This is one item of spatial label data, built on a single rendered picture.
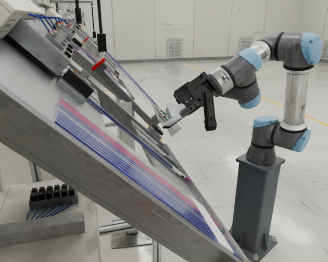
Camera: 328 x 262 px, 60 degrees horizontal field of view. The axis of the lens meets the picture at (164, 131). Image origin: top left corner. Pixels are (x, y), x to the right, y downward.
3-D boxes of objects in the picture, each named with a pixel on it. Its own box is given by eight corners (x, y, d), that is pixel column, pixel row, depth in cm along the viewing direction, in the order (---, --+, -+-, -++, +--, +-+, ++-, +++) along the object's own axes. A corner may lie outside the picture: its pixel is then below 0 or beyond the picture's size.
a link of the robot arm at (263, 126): (257, 135, 154) (261, 111, 149) (282, 142, 145) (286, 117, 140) (246, 141, 146) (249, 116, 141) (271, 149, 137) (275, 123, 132)
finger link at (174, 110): (152, 111, 78) (174, 99, 83) (165, 129, 78) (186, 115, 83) (158, 106, 75) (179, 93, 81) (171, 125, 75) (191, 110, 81)
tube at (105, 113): (185, 180, 97) (187, 178, 97) (187, 182, 96) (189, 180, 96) (62, 80, 75) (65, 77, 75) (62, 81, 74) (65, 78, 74)
